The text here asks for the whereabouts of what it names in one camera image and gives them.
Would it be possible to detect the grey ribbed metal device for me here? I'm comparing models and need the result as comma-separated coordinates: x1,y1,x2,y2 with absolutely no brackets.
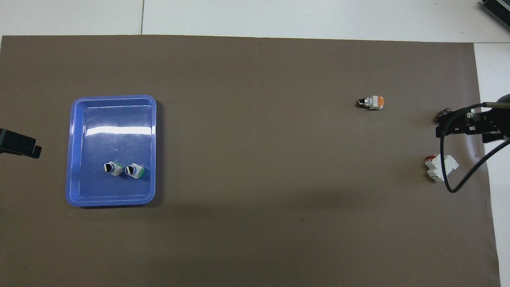
479,0,510,32

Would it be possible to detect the brown table mat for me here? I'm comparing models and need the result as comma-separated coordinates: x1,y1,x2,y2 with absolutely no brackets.
0,35,502,287

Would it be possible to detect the blue plastic tray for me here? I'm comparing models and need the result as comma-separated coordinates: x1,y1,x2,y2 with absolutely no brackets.
65,95,157,207

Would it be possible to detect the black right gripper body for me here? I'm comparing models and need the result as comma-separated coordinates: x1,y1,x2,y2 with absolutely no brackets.
483,94,510,144

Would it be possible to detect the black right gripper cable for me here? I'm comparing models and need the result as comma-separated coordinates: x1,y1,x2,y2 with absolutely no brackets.
440,102,510,194

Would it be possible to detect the white circuit breaker red lever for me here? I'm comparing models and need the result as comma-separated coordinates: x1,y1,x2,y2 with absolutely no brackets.
425,154,459,182

